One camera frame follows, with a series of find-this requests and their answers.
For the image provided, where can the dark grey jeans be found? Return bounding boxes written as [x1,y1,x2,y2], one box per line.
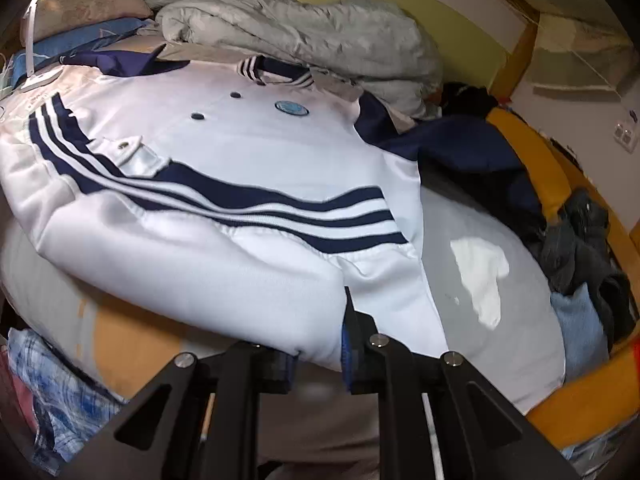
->
[537,189,637,356]

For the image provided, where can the pink fluffy pillow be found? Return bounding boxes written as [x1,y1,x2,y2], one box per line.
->
[20,0,153,46]

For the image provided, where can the black garment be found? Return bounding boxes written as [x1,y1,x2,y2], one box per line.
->
[442,82,501,117]

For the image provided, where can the blue pillow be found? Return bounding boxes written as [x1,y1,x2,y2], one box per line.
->
[10,17,161,86]

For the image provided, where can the white navy-striped jacket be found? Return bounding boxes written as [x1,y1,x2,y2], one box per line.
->
[0,45,548,376]

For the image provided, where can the light blue cloth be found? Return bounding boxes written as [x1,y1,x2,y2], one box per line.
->
[550,282,612,386]

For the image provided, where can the white desk lamp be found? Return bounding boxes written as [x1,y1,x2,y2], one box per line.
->
[20,0,61,91]

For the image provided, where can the white wall socket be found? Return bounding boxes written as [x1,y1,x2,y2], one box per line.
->
[614,114,640,155]

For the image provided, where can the blue plaid cloth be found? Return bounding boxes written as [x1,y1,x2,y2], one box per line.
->
[0,327,126,476]

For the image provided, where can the wooden bed frame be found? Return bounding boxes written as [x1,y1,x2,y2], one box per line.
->
[462,0,548,107]

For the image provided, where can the yellow bed guard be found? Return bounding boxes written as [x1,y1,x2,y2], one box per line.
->
[486,107,640,453]

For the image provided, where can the grey duvet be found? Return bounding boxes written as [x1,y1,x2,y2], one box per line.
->
[142,0,446,121]

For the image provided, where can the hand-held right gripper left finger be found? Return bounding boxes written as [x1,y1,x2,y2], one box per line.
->
[57,341,301,480]

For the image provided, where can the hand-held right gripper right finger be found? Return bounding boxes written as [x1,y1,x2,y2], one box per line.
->
[341,285,583,480]

